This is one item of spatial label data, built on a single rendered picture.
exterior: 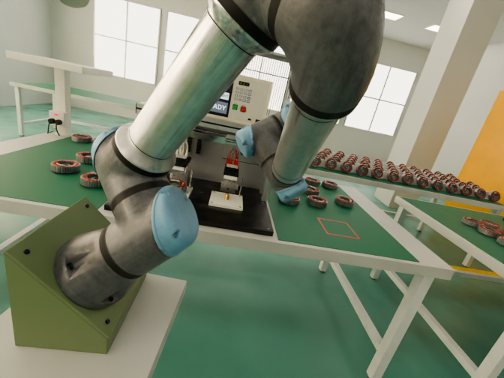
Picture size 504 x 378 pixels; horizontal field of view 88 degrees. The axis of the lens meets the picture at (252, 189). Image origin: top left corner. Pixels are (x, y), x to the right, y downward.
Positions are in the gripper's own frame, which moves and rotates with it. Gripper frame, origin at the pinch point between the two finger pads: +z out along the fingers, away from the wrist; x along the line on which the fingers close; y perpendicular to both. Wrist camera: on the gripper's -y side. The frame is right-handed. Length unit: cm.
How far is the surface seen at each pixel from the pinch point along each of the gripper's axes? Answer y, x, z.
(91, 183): 71, 20, 22
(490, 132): -309, -148, 181
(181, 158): 37.4, 1.7, 24.0
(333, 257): -30.7, 34.2, 7.5
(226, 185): 14.9, 7.9, 36.2
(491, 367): -122, 74, 25
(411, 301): -75, 48, 20
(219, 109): 24.6, -23.1, 19.2
